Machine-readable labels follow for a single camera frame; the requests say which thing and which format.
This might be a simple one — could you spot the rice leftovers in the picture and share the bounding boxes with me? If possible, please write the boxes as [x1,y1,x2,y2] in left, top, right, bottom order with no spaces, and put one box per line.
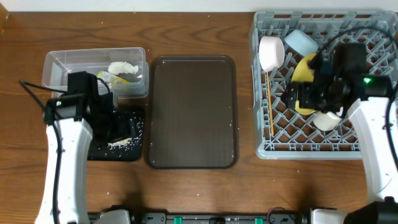
[106,115,145,154]

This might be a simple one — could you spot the yellow plate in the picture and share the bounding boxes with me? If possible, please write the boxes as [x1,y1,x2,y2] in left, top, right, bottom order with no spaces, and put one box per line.
[292,54,316,115]

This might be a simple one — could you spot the white green cup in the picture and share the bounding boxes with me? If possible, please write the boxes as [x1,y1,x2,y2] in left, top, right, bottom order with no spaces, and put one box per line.
[313,111,341,131]

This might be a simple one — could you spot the wooden chopstick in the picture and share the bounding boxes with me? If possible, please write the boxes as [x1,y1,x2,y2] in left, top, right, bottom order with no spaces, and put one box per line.
[266,72,274,136]

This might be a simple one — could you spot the yellow green wrapper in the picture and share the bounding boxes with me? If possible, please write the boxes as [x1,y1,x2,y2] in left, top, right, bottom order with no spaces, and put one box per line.
[96,70,129,84]

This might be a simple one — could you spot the pink bowl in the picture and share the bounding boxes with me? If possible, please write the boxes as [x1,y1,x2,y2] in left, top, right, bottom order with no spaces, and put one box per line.
[259,36,285,72]

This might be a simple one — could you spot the light blue bowl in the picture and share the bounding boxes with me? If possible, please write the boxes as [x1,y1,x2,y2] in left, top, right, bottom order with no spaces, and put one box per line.
[284,30,318,57]

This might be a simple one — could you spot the white tissue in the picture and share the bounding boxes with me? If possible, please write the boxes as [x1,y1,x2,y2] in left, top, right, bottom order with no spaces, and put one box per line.
[108,62,139,75]

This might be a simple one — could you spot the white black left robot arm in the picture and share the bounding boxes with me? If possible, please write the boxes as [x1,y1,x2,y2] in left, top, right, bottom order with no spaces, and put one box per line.
[35,92,142,223]

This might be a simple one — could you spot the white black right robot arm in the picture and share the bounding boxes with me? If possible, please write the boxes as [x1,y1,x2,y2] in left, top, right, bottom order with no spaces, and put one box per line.
[282,55,397,223]

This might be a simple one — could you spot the black waste tray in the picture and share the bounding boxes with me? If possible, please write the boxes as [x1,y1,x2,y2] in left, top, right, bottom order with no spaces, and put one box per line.
[88,106,145,162]

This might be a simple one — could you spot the grey dishwasher rack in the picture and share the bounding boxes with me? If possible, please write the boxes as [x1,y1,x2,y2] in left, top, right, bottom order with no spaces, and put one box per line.
[249,11,397,160]

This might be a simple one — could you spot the clear plastic bin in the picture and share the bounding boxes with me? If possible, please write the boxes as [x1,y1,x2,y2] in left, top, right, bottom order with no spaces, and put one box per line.
[42,47,149,99]

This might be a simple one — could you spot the dark brown serving tray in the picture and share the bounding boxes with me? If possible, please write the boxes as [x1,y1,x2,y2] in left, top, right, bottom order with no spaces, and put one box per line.
[145,55,239,169]

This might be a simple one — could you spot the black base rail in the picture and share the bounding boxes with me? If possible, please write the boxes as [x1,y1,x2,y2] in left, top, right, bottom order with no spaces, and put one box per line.
[88,205,311,224]

